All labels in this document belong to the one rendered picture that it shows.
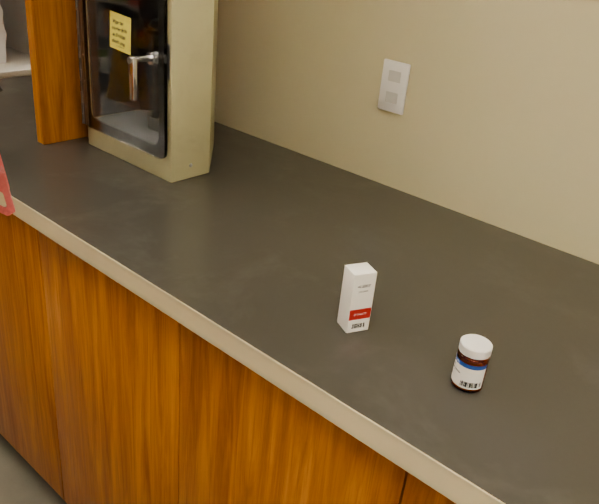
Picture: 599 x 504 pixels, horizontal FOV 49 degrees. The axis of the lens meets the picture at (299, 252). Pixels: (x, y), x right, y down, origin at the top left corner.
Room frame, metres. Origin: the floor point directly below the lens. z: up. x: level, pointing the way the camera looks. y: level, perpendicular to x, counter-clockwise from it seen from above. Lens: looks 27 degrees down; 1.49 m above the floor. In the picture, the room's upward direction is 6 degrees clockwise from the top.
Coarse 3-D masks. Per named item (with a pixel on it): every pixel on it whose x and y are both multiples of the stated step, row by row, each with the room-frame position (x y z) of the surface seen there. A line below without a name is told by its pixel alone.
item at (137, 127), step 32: (96, 0) 1.50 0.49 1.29; (128, 0) 1.42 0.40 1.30; (160, 0) 1.36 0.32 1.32; (96, 32) 1.50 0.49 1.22; (160, 32) 1.36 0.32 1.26; (96, 64) 1.50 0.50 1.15; (160, 64) 1.36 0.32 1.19; (96, 96) 1.51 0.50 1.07; (128, 96) 1.43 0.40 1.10; (160, 96) 1.36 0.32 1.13; (96, 128) 1.51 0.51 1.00; (128, 128) 1.43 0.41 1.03; (160, 128) 1.36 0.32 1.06
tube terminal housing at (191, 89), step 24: (168, 0) 1.36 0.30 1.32; (192, 0) 1.40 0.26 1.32; (216, 0) 1.54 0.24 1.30; (168, 24) 1.36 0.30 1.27; (192, 24) 1.40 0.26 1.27; (216, 24) 1.58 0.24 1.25; (192, 48) 1.40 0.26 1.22; (216, 48) 1.62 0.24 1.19; (192, 72) 1.40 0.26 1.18; (168, 96) 1.36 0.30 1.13; (192, 96) 1.40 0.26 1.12; (168, 120) 1.36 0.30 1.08; (192, 120) 1.40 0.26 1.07; (96, 144) 1.54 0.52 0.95; (120, 144) 1.47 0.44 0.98; (168, 144) 1.36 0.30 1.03; (192, 144) 1.40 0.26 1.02; (144, 168) 1.42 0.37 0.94; (168, 168) 1.36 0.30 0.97; (192, 168) 1.40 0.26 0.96
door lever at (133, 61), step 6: (150, 54) 1.37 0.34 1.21; (132, 60) 1.34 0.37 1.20; (138, 60) 1.35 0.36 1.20; (144, 60) 1.36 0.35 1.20; (150, 60) 1.37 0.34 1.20; (132, 66) 1.34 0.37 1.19; (132, 72) 1.34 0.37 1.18; (132, 78) 1.34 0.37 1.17; (132, 84) 1.34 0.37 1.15; (132, 90) 1.34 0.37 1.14; (138, 90) 1.35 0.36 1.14; (132, 96) 1.34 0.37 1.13; (138, 96) 1.35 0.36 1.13
